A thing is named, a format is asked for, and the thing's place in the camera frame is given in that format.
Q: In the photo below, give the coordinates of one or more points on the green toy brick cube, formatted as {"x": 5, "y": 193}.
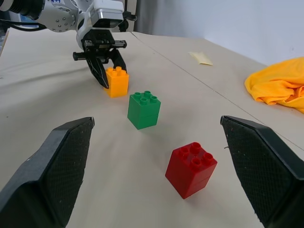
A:
{"x": 143, "y": 111}

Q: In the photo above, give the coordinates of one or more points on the red toy brick cube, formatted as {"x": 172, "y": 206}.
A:
{"x": 190, "y": 173}

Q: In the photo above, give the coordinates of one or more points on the orange toy brick cube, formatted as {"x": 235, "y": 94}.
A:
{"x": 118, "y": 83}

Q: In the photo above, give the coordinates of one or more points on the pale yellow paper scrap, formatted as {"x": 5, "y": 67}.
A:
{"x": 202, "y": 57}

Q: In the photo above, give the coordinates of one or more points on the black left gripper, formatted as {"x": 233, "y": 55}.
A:
{"x": 99, "y": 41}

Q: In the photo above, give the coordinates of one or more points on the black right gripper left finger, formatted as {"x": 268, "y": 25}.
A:
{"x": 40, "y": 180}

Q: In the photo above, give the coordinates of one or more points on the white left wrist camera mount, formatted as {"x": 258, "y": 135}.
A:
{"x": 104, "y": 14}

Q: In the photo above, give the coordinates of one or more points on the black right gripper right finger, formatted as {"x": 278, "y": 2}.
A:
{"x": 263, "y": 171}

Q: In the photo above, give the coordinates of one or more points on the yellow cloth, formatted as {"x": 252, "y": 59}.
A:
{"x": 278, "y": 83}

